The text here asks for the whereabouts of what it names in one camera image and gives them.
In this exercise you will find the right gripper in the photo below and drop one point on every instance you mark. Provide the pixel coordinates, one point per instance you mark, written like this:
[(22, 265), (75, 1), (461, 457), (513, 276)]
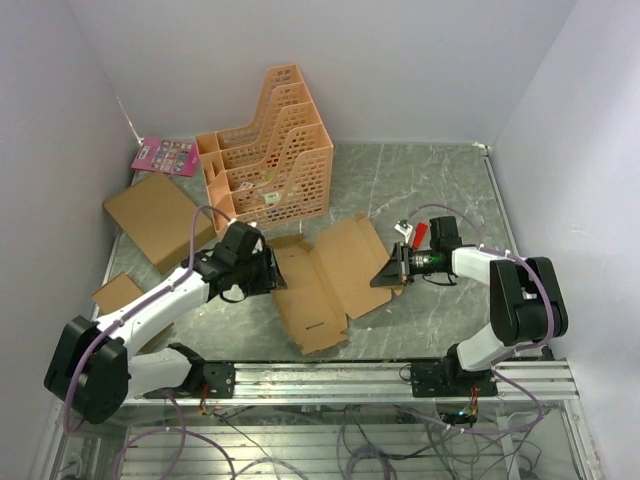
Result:
[(392, 272)]

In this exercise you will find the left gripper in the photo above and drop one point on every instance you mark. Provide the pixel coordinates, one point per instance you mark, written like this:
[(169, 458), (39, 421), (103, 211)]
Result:
[(270, 275)]

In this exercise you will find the brown cardboard box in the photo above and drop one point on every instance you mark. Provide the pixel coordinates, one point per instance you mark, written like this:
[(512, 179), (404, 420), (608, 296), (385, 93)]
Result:
[(328, 282)]

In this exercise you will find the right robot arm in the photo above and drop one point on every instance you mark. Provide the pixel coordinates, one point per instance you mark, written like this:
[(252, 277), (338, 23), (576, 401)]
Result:
[(526, 307)]

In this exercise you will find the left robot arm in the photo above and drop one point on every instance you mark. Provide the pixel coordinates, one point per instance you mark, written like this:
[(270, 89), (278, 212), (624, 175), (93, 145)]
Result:
[(97, 365)]

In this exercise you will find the large folded cardboard box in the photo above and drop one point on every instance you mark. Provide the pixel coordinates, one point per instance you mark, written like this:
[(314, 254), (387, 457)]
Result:
[(161, 220)]

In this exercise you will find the small folded cardboard box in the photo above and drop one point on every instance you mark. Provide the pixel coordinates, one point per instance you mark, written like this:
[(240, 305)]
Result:
[(116, 294)]

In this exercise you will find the red rectangular block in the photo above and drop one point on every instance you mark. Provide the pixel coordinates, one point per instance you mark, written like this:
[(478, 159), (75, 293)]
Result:
[(420, 232)]

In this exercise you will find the orange plastic file organizer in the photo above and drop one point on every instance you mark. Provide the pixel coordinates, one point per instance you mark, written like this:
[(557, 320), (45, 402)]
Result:
[(276, 169)]

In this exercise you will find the pink sticker sheet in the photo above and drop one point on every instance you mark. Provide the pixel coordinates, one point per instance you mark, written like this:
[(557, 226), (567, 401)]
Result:
[(168, 156)]

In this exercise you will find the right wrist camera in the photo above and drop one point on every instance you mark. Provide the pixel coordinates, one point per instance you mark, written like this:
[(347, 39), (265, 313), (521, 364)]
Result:
[(405, 229)]

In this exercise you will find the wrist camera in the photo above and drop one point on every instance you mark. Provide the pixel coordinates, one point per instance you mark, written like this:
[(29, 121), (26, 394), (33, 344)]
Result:
[(405, 229), (259, 240)]

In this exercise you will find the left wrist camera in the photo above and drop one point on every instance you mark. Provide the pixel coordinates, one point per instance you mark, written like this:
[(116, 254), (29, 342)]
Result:
[(259, 240)]

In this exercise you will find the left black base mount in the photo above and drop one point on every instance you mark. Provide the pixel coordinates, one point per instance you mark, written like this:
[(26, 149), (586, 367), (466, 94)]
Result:
[(218, 380)]

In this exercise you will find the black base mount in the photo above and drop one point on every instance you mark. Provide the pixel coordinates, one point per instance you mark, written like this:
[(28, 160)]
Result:
[(432, 379), (218, 380)]

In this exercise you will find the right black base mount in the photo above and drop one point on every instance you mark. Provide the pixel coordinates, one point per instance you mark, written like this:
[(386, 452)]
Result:
[(432, 379)]

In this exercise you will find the aluminium mounting rail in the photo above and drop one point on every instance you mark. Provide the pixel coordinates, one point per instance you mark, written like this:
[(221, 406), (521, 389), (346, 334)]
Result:
[(379, 382)]

